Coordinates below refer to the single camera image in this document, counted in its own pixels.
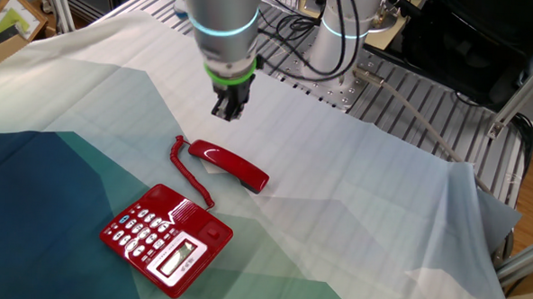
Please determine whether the blue green white tablecloth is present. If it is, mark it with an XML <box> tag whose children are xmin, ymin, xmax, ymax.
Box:
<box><xmin>0</xmin><ymin>2</ymin><xmax>532</xmax><ymax>299</ymax></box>

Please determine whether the aluminium frame profile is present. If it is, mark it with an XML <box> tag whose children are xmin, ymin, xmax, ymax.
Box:
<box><xmin>486</xmin><ymin>40</ymin><xmax>533</xmax><ymax>142</ymax></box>
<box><xmin>494</xmin><ymin>231</ymin><xmax>533</xmax><ymax>288</ymax></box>

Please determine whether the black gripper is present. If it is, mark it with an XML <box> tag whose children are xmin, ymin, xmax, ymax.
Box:
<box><xmin>211</xmin><ymin>74</ymin><xmax>255</xmax><ymax>122</ymax></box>

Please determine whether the green wrist flange ring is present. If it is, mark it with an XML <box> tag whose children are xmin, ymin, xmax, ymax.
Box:
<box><xmin>201</xmin><ymin>56</ymin><xmax>257</xmax><ymax>87</ymax></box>

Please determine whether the black cable bundle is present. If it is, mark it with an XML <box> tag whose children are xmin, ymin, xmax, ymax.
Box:
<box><xmin>510</xmin><ymin>113</ymin><xmax>533</xmax><ymax>180</ymax></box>

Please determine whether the brown cardboard box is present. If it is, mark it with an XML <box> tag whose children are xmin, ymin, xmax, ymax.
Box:
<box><xmin>0</xmin><ymin>0</ymin><xmax>50</xmax><ymax>80</ymax></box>

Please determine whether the aluminium frame post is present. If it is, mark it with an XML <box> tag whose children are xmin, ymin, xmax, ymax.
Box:
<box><xmin>41</xmin><ymin>0</ymin><xmax>78</xmax><ymax>35</ymax></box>

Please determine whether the tan wooden board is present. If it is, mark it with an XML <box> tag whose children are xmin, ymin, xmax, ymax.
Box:
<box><xmin>365</xmin><ymin>0</ymin><xmax>429</xmax><ymax>53</ymax></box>

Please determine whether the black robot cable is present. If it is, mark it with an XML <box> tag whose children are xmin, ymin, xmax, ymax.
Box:
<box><xmin>253</xmin><ymin>0</ymin><xmax>366</xmax><ymax>86</ymax></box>

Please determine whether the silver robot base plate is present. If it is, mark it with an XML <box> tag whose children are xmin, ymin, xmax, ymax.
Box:
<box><xmin>275</xmin><ymin>43</ymin><xmax>389</xmax><ymax>113</ymax></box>

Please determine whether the red phone cord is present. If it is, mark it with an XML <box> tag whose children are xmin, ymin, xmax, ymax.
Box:
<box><xmin>167</xmin><ymin>134</ymin><xmax>219</xmax><ymax>211</ymax></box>

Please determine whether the beige cable hose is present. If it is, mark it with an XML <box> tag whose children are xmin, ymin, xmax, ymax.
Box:
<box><xmin>348</xmin><ymin>65</ymin><xmax>501</xmax><ymax>196</ymax></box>

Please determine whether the large black device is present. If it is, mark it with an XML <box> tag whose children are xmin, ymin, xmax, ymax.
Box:
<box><xmin>375</xmin><ymin>0</ymin><xmax>533</xmax><ymax>111</ymax></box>

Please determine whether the red telephone handset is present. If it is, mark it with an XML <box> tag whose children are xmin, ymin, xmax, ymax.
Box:
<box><xmin>185</xmin><ymin>138</ymin><xmax>272</xmax><ymax>195</ymax></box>

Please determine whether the green paper sheet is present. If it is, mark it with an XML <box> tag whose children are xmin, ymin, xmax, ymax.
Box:
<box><xmin>0</xmin><ymin>6</ymin><xmax>33</xmax><ymax>41</ymax></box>

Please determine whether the red telephone base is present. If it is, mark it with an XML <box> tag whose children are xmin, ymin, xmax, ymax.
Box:
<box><xmin>96</xmin><ymin>180</ymin><xmax>237</xmax><ymax>299</ymax></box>

